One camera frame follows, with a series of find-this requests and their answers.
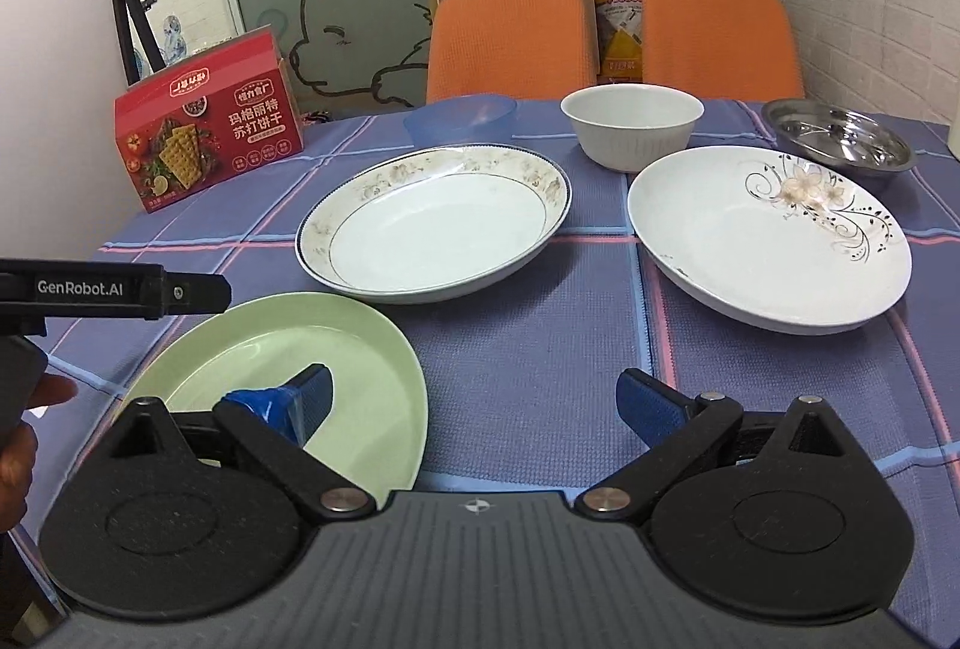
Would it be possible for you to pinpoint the light green plate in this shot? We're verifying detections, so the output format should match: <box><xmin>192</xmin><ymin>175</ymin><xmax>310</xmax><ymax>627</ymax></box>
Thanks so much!
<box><xmin>127</xmin><ymin>291</ymin><xmax>428</xmax><ymax>504</ymax></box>

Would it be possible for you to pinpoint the white plate with flower pattern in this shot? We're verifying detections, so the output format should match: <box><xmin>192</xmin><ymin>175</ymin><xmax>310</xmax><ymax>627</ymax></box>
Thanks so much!
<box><xmin>628</xmin><ymin>146</ymin><xmax>913</xmax><ymax>335</ymax></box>

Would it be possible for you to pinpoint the white plate with grey rim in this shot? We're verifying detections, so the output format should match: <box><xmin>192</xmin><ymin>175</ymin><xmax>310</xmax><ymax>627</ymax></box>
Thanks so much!
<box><xmin>295</xmin><ymin>145</ymin><xmax>573</xmax><ymax>304</ymax></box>

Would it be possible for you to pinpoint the stainless steel bowl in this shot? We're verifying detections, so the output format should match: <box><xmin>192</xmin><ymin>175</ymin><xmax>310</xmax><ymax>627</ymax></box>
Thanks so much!
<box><xmin>761</xmin><ymin>100</ymin><xmax>916</xmax><ymax>192</ymax></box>

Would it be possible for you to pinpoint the white ceramic bowl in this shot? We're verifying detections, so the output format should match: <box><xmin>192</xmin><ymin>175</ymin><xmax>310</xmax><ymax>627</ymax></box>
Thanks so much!
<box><xmin>560</xmin><ymin>83</ymin><xmax>704</xmax><ymax>172</ymax></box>

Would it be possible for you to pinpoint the translucent blue plastic bowl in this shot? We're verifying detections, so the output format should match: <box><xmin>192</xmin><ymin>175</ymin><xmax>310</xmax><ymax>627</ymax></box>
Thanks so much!
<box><xmin>404</xmin><ymin>94</ymin><xmax>517</xmax><ymax>148</ymax></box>

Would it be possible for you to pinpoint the person's left hand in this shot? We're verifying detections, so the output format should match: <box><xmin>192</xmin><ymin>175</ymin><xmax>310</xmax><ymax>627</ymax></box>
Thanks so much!
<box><xmin>0</xmin><ymin>374</ymin><xmax>76</xmax><ymax>534</ymax></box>

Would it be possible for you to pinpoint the red cracker box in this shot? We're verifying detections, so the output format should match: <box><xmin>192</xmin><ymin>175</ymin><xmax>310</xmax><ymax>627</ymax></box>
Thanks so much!
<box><xmin>114</xmin><ymin>26</ymin><xmax>302</xmax><ymax>211</ymax></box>

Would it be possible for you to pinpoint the right orange chair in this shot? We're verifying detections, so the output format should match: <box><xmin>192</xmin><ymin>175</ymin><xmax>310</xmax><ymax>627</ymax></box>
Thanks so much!
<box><xmin>641</xmin><ymin>0</ymin><xmax>804</xmax><ymax>103</ymax></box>

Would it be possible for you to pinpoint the orange chair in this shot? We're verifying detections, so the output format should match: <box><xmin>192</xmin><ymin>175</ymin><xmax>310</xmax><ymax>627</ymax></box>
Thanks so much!
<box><xmin>641</xmin><ymin>0</ymin><xmax>804</xmax><ymax>103</ymax></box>
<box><xmin>427</xmin><ymin>0</ymin><xmax>597</xmax><ymax>104</ymax></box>

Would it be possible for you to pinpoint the left orange chair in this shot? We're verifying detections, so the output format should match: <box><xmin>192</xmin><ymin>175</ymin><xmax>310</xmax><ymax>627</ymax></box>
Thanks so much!
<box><xmin>427</xmin><ymin>0</ymin><xmax>597</xmax><ymax>104</ymax></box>

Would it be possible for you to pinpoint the yellow snack bag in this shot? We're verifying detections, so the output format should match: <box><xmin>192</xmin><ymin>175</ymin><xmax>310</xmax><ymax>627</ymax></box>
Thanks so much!
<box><xmin>594</xmin><ymin>0</ymin><xmax>643</xmax><ymax>82</ymax></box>

